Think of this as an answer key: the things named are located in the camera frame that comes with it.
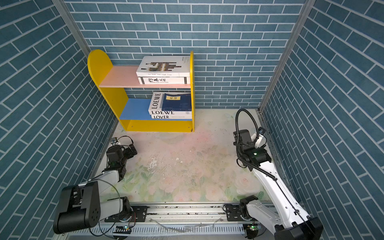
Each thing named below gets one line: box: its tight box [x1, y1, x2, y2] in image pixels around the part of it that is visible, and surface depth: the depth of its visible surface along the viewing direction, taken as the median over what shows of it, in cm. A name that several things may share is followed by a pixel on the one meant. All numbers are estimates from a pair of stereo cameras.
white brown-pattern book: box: [136, 55, 191, 77], surface depth 77 cm
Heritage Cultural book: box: [138, 76, 190, 85], surface depth 77 cm
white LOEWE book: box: [148, 92, 192, 115], surface depth 93 cm
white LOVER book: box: [151, 115, 193, 120], surface depth 96 cm
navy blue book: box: [161, 93, 192, 111], surface depth 95 cm
